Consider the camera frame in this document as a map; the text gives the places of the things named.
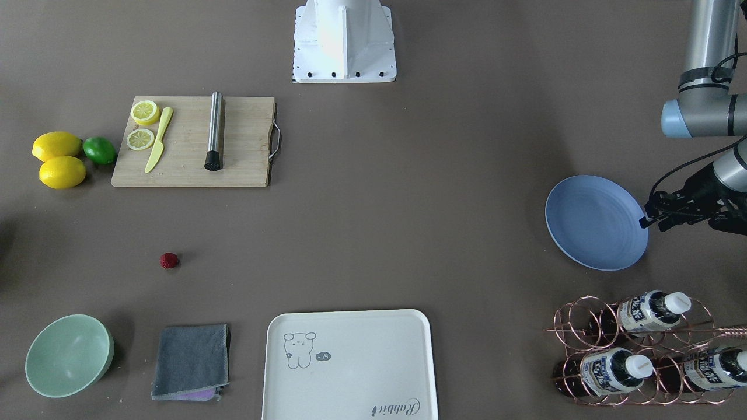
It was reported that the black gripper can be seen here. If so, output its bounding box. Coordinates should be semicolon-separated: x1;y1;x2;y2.
638;164;746;236

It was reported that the blue plate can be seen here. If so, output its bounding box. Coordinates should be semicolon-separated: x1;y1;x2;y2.
544;175;649;271

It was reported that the red strawberry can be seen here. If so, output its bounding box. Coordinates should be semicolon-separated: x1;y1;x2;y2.
159;252;180;270

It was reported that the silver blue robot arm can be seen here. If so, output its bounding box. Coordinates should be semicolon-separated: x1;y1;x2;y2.
638;1;746;235

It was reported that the dark bottle white cap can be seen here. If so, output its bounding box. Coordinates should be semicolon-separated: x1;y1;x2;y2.
588;290;693;340

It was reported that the cream rabbit tray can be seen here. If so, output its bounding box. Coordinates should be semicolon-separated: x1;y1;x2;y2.
262;309;439;419

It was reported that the steel muddler black tip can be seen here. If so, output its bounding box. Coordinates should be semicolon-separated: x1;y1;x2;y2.
204;91;224;171

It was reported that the wooden cutting board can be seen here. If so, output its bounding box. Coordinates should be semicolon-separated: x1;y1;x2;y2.
110;96;278;188

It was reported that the grey folded cloth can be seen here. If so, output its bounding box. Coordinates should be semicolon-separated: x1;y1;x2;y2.
151;324;230;402

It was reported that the yellow plastic knife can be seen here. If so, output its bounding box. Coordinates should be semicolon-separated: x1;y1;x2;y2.
144;107;174;173

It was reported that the lemon half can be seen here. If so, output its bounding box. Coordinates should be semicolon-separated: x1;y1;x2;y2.
130;99;160;127

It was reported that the lemon slice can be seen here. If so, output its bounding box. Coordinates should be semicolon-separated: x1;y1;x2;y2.
125;128;155;151

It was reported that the green lime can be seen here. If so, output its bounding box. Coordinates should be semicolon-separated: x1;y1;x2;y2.
82;136;118;165

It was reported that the yellow lemon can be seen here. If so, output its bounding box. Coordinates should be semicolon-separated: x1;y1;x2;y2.
32;131;82;162
39;155;86;190

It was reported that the green bowl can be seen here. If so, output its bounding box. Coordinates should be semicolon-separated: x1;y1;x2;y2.
25;314;114;398

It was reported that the copper wire bottle rack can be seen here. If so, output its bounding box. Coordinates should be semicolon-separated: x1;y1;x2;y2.
549;296;745;407

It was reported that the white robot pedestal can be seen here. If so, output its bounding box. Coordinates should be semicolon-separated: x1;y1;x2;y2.
292;1;397;83

